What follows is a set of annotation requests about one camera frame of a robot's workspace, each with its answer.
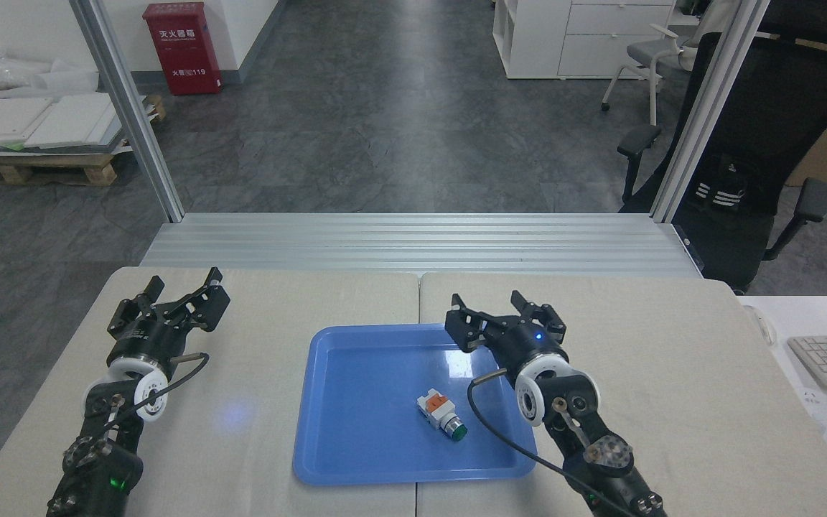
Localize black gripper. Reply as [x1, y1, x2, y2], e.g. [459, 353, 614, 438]
[106, 267, 232, 368]
[444, 289, 570, 378]

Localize green push button switch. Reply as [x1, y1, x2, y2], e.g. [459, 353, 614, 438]
[417, 388, 469, 441]

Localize blue plastic tray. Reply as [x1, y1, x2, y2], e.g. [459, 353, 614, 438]
[292, 322, 538, 487]

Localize wooden pallet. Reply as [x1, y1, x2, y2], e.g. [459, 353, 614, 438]
[0, 93, 167, 187]

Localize white foam boards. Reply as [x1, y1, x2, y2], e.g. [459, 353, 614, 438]
[0, 92, 149, 154]

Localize red fire extinguisher box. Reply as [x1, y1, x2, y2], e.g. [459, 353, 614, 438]
[143, 1, 223, 96]

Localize clear plastic wrapping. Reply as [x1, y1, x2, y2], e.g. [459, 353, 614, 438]
[0, 45, 100, 96]

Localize white drawer cabinet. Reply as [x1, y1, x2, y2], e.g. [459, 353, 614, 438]
[492, 0, 676, 80]

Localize grey white office chair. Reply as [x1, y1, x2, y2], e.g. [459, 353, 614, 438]
[600, 0, 734, 126]

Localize black mesh office chair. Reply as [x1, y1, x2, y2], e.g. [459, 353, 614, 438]
[616, 0, 827, 295]

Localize silver aluminium rail platform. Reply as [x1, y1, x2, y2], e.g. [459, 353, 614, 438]
[139, 213, 703, 279]

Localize silver aluminium post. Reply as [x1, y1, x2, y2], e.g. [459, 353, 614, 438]
[69, 0, 185, 222]
[650, 0, 771, 223]

